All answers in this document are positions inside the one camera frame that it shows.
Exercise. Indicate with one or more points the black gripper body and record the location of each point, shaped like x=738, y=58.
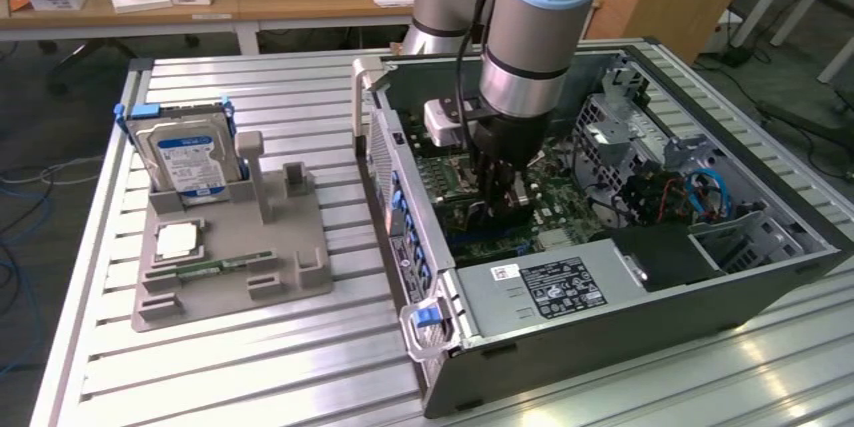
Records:
x=509, y=142

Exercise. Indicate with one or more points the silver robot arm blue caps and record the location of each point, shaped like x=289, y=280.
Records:
x=533, y=22

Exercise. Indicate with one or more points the CPU socket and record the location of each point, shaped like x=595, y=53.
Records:
x=463, y=172

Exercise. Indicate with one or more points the green motherboard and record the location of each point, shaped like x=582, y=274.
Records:
x=567, y=197

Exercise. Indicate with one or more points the silver chipset heat sink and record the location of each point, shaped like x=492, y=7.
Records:
x=555, y=241

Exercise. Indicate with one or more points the metal disk bay cage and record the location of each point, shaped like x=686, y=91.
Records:
x=614, y=142

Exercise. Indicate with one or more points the grey power supply with label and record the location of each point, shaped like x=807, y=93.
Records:
x=493, y=297

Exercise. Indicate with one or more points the blue case release latch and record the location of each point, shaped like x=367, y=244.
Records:
x=427, y=319

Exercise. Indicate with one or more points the black open PC case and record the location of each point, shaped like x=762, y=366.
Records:
x=600, y=347

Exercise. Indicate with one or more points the grey plastic parts rack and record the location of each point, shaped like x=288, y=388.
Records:
x=267, y=257

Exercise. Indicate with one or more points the black power adapter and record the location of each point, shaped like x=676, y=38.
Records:
x=735, y=57

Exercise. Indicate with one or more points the green RAM stick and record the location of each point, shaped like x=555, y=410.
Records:
x=220, y=264

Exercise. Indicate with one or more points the hard disk with blue carrier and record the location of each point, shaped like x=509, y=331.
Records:
x=187, y=157

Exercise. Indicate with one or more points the black floor stand base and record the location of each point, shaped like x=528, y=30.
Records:
x=820, y=122

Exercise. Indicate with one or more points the silver CPU chip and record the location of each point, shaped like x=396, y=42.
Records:
x=176, y=242

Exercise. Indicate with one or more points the black chair base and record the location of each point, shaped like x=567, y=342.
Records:
x=73, y=57

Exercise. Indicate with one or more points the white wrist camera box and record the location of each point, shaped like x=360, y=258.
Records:
x=443, y=124

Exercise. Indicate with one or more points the wooden desk white frame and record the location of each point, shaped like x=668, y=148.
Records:
x=267, y=2

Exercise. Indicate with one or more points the white table frame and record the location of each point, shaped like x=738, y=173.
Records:
x=788, y=22

